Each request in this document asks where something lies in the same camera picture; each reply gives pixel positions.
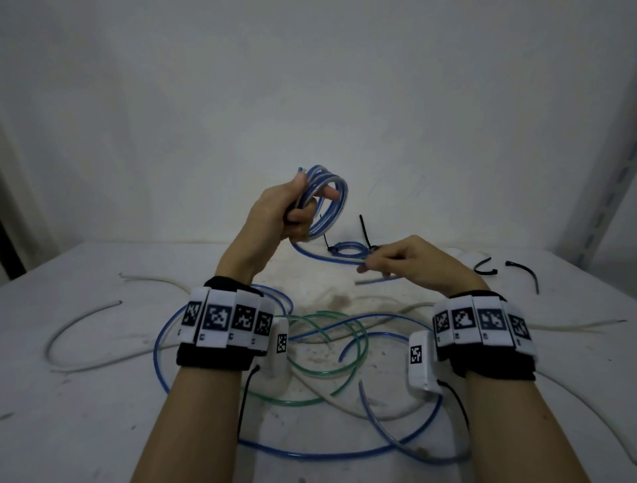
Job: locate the person's right hand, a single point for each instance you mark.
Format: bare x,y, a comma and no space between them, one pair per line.
428,263

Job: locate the person's left hand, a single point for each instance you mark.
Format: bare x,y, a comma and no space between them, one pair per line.
268,219

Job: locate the curled black cable tie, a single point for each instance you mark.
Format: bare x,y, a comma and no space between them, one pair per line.
485,272

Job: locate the long black cable tie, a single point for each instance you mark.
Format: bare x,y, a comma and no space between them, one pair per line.
520,265

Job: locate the person's right forearm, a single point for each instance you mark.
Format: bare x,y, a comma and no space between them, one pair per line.
517,433

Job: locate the person's left forearm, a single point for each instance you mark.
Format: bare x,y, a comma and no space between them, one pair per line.
199,428

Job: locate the left black marker wristband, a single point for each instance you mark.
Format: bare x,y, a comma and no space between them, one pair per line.
224,318

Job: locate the black marker wristband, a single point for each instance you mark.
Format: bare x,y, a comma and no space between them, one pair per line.
487,358
224,318

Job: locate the right black marker wristband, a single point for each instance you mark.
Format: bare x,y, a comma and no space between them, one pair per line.
487,358

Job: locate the white perforated shelf upright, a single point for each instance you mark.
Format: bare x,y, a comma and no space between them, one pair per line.
607,199

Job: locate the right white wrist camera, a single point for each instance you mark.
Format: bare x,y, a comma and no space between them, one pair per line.
420,373

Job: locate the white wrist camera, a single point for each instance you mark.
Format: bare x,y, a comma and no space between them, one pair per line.
278,363
420,373

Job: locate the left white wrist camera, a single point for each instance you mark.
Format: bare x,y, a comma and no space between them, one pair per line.
278,363

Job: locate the black metal frame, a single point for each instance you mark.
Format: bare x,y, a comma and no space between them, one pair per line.
10,254

